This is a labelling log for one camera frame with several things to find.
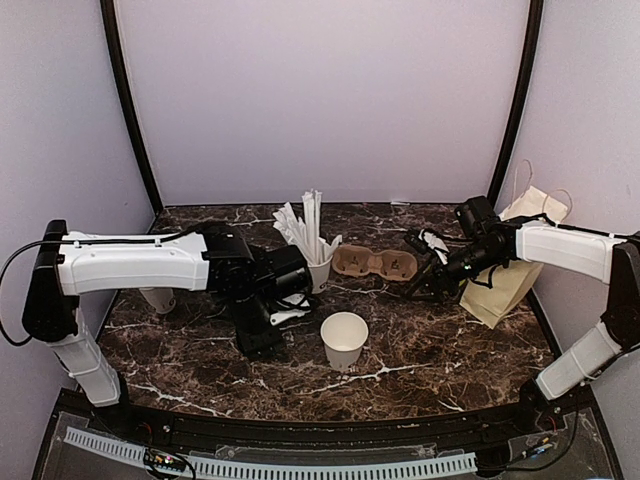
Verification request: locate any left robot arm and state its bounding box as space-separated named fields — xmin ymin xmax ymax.
xmin=20 ymin=220 xmax=277 ymax=436

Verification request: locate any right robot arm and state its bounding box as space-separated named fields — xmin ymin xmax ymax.
xmin=405 ymin=217 xmax=639 ymax=434

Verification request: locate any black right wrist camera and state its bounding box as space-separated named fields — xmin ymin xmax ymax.
xmin=454 ymin=196 xmax=500 ymax=239

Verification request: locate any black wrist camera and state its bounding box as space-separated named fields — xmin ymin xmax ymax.
xmin=266 ymin=245 xmax=312 ymax=298
xmin=454 ymin=196 xmax=500 ymax=239

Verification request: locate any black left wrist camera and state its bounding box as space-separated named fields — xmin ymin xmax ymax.
xmin=266 ymin=245 xmax=312 ymax=298

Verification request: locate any brown cardboard cup carrier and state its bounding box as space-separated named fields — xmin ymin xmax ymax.
xmin=331 ymin=245 xmax=418 ymax=282

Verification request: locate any black left frame post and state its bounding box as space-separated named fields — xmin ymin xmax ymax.
xmin=99 ymin=0 xmax=164 ymax=215

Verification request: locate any wrapped white straw bundle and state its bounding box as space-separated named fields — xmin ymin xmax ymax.
xmin=273 ymin=189 xmax=343 ymax=266

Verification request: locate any white slotted cable duct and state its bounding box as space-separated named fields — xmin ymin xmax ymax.
xmin=64 ymin=425 xmax=477 ymax=479

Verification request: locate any stack of white paper cups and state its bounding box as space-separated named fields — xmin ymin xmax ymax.
xmin=139 ymin=287 xmax=176 ymax=315

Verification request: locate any black right frame post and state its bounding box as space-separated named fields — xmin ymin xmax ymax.
xmin=487 ymin=0 xmax=544 ymax=206

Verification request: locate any white paper cup with straws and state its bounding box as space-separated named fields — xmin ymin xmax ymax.
xmin=307 ymin=257 xmax=332 ymax=295

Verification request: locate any brown paper takeout bag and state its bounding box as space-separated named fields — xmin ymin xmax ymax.
xmin=459 ymin=160 xmax=573 ymax=329

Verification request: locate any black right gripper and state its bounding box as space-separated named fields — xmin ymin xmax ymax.
xmin=406 ymin=240 xmax=504 ymax=303

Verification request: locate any black frame post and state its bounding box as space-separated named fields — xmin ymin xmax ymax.
xmin=99 ymin=0 xmax=164 ymax=215
xmin=487 ymin=0 xmax=544 ymax=206

